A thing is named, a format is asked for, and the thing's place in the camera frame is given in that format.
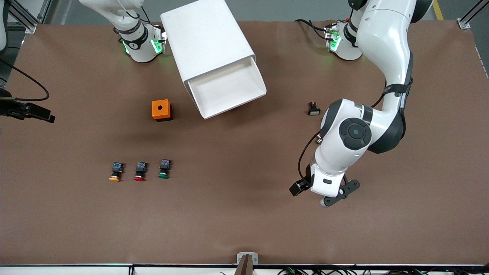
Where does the yellow mushroom push button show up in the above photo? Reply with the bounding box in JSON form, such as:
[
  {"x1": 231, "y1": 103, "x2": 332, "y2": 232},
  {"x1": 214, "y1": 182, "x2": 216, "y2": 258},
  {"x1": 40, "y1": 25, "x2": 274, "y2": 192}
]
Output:
[{"x1": 109, "y1": 162, "x2": 125, "y2": 182}]

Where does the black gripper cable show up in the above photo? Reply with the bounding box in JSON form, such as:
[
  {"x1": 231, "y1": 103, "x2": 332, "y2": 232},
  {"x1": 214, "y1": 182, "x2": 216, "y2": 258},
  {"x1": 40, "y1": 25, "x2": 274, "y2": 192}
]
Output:
[
  {"x1": 298, "y1": 132, "x2": 321, "y2": 184},
  {"x1": 0, "y1": 57, "x2": 50, "y2": 102}
]

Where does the red mushroom push button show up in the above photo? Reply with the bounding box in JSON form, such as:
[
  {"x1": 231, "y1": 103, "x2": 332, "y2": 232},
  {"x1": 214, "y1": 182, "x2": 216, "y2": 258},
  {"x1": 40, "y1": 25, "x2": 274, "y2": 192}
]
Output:
[{"x1": 134, "y1": 162, "x2": 149, "y2": 182}]

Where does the black arm base cable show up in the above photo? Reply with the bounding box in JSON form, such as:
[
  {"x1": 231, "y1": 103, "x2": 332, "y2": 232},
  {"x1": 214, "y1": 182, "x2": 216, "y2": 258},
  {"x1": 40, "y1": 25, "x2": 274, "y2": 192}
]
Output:
[{"x1": 294, "y1": 18, "x2": 331, "y2": 40}]

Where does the green mushroom push button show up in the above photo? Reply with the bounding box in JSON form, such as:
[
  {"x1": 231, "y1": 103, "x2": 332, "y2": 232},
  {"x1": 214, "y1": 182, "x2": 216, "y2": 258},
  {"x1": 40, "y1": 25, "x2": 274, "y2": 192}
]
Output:
[{"x1": 158, "y1": 159, "x2": 172, "y2": 179}]

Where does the aluminium frame post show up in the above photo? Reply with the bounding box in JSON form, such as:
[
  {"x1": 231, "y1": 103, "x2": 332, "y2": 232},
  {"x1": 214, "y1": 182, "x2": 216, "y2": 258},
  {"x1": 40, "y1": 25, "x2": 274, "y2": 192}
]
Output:
[
  {"x1": 0, "y1": 0, "x2": 52, "y2": 34},
  {"x1": 458, "y1": 0, "x2": 489, "y2": 30}
]

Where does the orange button enclosure box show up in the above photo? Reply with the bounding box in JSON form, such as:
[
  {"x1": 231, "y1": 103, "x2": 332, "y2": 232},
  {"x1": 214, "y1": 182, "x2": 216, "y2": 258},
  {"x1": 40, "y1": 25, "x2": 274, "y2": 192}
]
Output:
[{"x1": 152, "y1": 99, "x2": 173, "y2": 122}]

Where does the white plastic drawer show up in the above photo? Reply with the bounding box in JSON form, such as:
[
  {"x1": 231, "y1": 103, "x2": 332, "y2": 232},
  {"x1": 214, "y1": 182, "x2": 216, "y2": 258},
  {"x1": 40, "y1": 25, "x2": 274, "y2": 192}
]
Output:
[{"x1": 187, "y1": 57, "x2": 267, "y2": 120}]

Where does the white drawer cabinet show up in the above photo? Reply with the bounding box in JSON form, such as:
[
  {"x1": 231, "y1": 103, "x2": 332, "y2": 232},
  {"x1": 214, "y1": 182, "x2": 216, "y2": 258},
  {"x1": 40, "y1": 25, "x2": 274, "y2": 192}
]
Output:
[{"x1": 160, "y1": 0, "x2": 256, "y2": 88}]

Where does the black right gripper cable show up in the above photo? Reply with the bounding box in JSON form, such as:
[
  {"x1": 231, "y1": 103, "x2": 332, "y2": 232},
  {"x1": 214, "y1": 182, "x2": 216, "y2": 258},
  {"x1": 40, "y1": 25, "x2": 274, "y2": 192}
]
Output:
[{"x1": 0, "y1": 57, "x2": 50, "y2": 102}]

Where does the metal bracket with post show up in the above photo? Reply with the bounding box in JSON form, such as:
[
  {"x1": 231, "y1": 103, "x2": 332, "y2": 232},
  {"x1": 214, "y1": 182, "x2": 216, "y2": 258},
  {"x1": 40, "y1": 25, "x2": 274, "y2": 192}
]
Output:
[{"x1": 235, "y1": 251, "x2": 259, "y2": 275}]

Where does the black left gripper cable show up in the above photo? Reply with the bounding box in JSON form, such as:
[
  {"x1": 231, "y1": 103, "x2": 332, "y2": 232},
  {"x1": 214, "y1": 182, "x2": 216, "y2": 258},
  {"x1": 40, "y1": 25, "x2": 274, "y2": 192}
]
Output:
[{"x1": 298, "y1": 132, "x2": 321, "y2": 184}]

